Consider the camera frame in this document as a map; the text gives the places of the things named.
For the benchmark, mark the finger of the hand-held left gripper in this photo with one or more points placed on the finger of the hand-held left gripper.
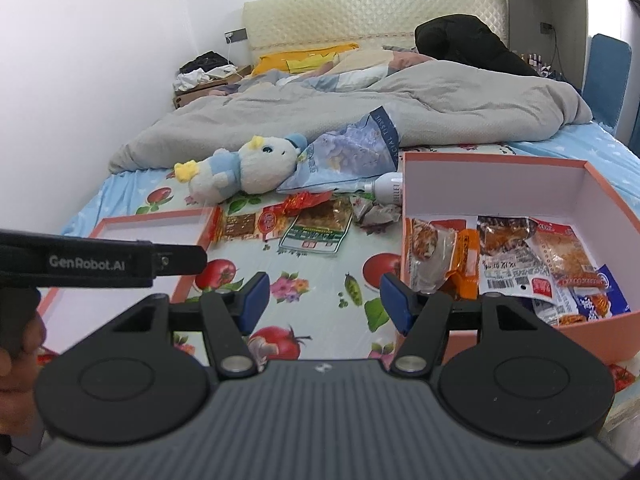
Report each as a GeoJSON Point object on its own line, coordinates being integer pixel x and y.
{"type": "Point", "coordinates": [180, 260]}

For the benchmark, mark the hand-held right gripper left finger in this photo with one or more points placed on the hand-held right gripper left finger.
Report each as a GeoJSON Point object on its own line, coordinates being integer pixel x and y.
{"type": "Point", "coordinates": [257, 295]}

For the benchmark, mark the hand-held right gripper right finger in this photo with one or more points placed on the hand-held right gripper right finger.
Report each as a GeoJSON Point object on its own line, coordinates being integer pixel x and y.
{"type": "Point", "coordinates": [395, 300]}

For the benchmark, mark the orange-red tofu snack packet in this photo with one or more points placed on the orange-red tofu snack packet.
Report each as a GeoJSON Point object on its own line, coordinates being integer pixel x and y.
{"type": "Point", "coordinates": [245, 225]}

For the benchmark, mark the green label snack packet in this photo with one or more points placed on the green label snack packet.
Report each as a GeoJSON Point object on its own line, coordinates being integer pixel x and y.
{"type": "Point", "coordinates": [315, 230]}

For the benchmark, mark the silver snack wrapper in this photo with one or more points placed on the silver snack wrapper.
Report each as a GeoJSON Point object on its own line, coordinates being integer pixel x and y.
{"type": "Point", "coordinates": [375, 212]}

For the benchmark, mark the small red snack packet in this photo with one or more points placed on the small red snack packet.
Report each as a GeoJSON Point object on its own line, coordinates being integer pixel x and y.
{"type": "Point", "coordinates": [305, 202]}

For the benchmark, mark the pile of assorted snacks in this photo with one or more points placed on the pile of assorted snacks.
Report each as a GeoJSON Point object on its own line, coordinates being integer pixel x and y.
{"type": "Point", "coordinates": [500, 260]}

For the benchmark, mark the pink cardboard box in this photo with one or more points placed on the pink cardboard box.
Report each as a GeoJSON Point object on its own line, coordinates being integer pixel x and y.
{"type": "Point", "coordinates": [490, 185]}

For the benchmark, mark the blue noodle-print snack packet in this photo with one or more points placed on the blue noodle-print snack packet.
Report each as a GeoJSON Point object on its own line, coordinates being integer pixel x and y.
{"type": "Point", "coordinates": [602, 292]}

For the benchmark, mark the person's left hand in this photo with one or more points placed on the person's left hand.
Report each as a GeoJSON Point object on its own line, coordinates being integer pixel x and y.
{"type": "Point", "coordinates": [17, 390]}

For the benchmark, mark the pink box lid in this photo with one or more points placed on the pink box lid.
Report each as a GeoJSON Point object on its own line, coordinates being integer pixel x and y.
{"type": "Point", "coordinates": [145, 230]}

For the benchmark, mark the fruit print mat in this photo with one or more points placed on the fruit print mat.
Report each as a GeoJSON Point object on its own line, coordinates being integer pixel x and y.
{"type": "Point", "coordinates": [320, 280]}

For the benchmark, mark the white bottle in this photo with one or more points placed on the white bottle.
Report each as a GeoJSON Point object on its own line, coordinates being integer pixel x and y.
{"type": "Point", "coordinates": [387, 187]}

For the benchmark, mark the white and blue plush toy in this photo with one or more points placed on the white and blue plush toy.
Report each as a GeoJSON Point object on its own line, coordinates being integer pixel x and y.
{"type": "Point", "coordinates": [250, 165]}

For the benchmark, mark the blue floral tissue pack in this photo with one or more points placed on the blue floral tissue pack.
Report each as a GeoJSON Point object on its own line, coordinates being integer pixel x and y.
{"type": "Point", "coordinates": [350, 155]}

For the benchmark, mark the brown cardboard box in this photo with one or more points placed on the brown cardboard box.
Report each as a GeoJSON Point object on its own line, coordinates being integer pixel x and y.
{"type": "Point", "coordinates": [200, 92]}

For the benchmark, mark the white cloth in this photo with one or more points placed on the white cloth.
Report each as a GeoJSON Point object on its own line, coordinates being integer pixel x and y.
{"type": "Point", "coordinates": [190, 80]}

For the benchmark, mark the black cloth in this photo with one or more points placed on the black cloth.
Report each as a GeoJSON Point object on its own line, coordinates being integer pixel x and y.
{"type": "Point", "coordinates": [205, 62]}

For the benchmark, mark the grey blanket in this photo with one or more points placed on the grey blanket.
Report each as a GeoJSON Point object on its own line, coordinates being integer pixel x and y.
{"type": "Point", "coordinates": [400, 100]}

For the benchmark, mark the yellow pillow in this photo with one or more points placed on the yellow pillow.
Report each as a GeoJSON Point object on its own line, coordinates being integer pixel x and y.
{"type": "Point", "coordinates": [295, 57]}

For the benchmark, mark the patchwork quilt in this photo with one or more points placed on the patchwork quilt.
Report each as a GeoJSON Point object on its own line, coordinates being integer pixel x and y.
{"type": "Point", "coordinates": [360, 67]}

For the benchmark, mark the blue star bed sheet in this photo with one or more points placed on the blue star bed sheet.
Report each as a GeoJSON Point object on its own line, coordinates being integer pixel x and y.
{"type": "Point", "coordinates": [590, 145]}

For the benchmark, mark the black coat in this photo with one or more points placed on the black coat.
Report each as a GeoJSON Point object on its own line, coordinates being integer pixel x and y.
{"type": "Point", "coordinates": [465, 40]}

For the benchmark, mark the row of cosmetic bottles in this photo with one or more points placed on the row of cosmetic bottles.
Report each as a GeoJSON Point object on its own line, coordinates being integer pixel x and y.
{"type": "Point", "coordinates": [532, 62]}

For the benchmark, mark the cream quilted headboard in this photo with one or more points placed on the cream quilted headboard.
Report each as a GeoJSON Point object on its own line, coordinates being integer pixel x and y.
{"type": "Point", "coordinates": [350, 15]}

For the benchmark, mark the blue chair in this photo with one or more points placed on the blue chair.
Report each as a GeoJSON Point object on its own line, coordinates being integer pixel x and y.
{"type": "Point", "coordinates": [607, 80]}

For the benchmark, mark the black wall socket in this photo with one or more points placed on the black wall socket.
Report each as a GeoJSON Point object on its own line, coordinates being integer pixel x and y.
{"type": "Point", "coordinates": [546, 25]}

